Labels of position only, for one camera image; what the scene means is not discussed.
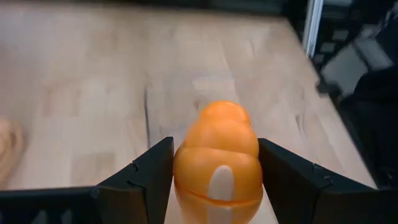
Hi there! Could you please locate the clear plastic tupperware container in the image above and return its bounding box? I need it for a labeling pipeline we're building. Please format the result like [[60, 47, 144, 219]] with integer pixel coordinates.
[[0, 118, 24, 187]]

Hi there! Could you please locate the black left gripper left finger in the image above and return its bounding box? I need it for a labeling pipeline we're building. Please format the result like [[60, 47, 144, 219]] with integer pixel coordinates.
[[0, 136, 175, 224]]

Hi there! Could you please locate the silver metal bar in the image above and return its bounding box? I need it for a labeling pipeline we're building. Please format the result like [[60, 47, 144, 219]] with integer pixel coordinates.
[[303, 0, 325, 58]]

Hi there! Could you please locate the orange toy fruit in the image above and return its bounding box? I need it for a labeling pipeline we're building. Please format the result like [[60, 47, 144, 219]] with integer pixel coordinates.
[[172, 100, 264, 224]]

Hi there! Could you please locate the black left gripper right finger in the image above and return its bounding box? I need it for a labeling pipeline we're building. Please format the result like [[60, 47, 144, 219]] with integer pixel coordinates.
[[257, 138, 398, 224]]

